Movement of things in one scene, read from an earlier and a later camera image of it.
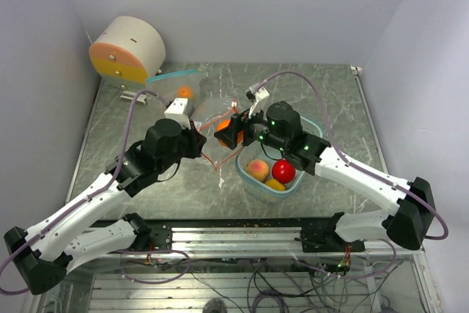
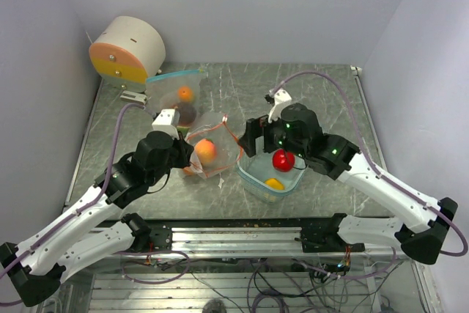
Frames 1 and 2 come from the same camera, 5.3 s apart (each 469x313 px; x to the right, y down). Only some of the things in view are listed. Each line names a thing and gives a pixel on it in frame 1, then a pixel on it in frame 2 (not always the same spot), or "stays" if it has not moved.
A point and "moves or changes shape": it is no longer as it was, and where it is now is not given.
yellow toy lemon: (275, 185) stays
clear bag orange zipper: (214, 151) moves or changes shape
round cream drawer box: (127, 50) stays
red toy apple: (283, 171) moves or changes shape
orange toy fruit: (221, 124) to (188, 171)
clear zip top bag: (187, 84) moves or changes shape
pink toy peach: (257, 169) to (206, 149)
